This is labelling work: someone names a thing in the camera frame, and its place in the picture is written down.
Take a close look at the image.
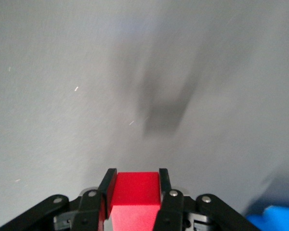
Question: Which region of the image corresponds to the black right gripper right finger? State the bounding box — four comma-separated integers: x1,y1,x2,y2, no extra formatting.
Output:
153,167,256,231

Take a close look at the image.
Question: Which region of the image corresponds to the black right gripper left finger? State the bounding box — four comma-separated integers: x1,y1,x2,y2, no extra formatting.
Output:
0,168,118,231

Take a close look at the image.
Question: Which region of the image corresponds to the small red cube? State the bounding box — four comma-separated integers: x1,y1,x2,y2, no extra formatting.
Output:
110,171,162,231

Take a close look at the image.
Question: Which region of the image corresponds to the blue plastic storage bin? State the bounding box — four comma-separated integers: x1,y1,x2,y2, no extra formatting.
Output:
245,205,289,231

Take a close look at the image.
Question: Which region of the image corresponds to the dark grey table mat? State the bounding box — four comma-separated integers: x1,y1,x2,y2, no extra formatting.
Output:
0,0,289,231

